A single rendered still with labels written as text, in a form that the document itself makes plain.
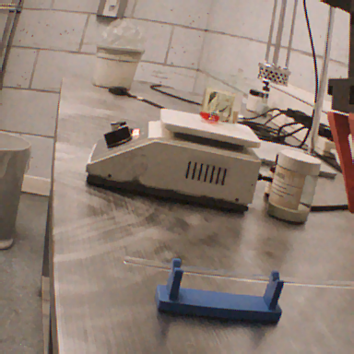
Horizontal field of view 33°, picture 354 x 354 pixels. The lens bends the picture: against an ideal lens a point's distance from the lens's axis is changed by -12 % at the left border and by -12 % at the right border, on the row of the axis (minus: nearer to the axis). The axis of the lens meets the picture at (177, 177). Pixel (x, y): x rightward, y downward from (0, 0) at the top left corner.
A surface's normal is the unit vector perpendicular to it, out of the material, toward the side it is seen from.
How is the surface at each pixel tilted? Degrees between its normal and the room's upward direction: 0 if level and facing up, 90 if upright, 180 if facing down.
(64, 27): 90
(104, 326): 0
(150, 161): 90
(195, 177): 90
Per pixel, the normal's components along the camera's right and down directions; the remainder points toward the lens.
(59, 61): 0.17, 0.25
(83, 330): 0.20, -0.95
